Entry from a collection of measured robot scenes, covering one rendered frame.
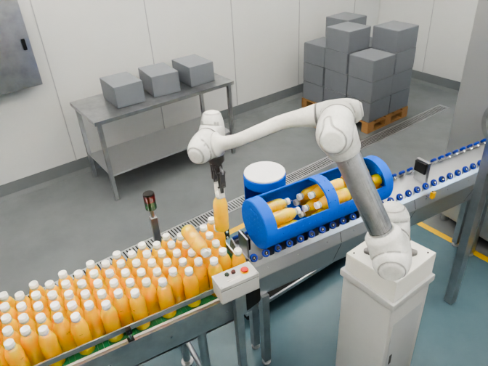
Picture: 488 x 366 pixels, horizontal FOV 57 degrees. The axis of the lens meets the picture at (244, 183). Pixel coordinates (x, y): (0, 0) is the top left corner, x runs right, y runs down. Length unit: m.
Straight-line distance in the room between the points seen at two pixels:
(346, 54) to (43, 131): 3.60
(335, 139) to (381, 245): 0.51
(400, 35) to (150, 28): 2.90
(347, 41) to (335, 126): 4.19
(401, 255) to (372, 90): 3.95
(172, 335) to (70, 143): 3.49
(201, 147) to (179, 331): 0.95
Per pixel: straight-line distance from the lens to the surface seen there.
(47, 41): 5.06
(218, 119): 1.95
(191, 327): 2.32
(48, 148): 5.36
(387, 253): 1.90
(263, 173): 2.97
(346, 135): 1.62
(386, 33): 5.91
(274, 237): 2.35
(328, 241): 2.66
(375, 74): 5.63
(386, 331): 2.34
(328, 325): 3.37
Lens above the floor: 2.57
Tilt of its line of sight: 32 degrees down
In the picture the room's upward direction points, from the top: 4 degrees counter-clockwise
